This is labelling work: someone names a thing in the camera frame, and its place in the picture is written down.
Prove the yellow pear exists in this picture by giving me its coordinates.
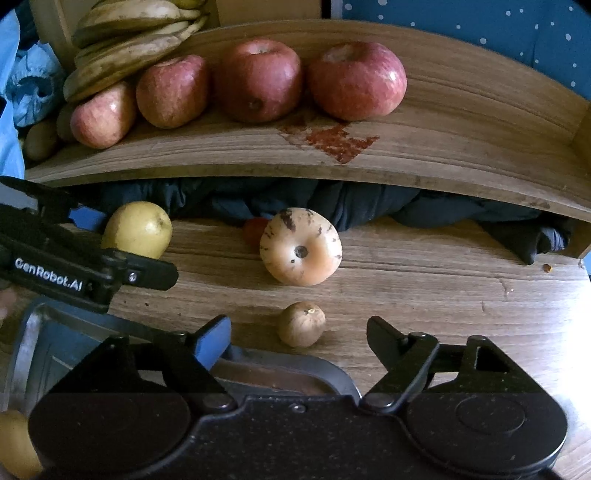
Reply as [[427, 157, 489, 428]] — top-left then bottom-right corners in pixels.
[[100, 201, 173, 260]]

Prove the small brown round fruit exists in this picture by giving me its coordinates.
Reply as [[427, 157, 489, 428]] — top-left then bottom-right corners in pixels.
[[277, 302, 326, 348]]

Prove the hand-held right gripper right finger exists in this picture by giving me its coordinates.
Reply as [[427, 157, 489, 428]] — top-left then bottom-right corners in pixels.
[[360, 316, 539, 413]]

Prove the red cherry tomato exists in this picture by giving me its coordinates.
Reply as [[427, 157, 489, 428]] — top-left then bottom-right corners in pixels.
[[243, 218, 271, 247]]

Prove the red apple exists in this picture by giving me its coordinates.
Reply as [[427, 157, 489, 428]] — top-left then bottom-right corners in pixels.
[[136, 54, 211, 129], [213, 39, 304, 123], [308, 41, 408, 122], [70, 80, 138, 149]]

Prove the light blue curtain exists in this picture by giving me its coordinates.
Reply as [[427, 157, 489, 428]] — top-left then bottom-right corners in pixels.
[[0, 9, 26, 178]]

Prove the dark blue cloth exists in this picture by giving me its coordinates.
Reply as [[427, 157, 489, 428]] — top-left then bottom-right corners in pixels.
[[69, 178, 571, 266]]

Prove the blue white-dotted cloth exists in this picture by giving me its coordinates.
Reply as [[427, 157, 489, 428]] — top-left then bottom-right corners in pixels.
[[342, 0, 591, 100]]

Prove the metal tray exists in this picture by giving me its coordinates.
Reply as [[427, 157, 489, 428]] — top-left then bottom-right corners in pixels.
[[8, 298, 362, 416]]

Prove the bunch of bananas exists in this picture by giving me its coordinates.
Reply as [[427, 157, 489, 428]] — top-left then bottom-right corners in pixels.
[[63, 0, 211, 103]]

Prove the wooden back panel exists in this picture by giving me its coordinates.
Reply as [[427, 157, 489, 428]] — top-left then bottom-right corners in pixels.
[[217, 0, 331, 26]]

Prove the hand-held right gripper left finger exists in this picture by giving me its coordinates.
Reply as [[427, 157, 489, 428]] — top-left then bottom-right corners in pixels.
[[46, 315, 237, 414]]

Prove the wooden shelf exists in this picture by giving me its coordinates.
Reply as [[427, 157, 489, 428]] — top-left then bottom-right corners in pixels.
[[23, 18, 591, 259]]

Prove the cream striped melon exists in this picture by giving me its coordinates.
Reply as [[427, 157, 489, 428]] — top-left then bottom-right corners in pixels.
[[259, 208, 343, 286]]

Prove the yellow lemon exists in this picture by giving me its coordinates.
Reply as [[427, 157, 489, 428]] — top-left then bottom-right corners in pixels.
[[0, 408, 44, 480]]

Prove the crumpled blue plastic bag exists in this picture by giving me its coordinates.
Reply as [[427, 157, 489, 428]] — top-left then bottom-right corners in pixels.
[[4, 41, 65, 127]]

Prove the brown kiwi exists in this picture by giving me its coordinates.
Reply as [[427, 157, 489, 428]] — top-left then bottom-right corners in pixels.
[[55, 102, 77, 141], [23, 117, 58, 161]]

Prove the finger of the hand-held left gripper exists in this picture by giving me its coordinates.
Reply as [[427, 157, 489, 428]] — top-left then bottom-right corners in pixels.
[[124, 255, 179, 291], [0, 176, 107, 230]]

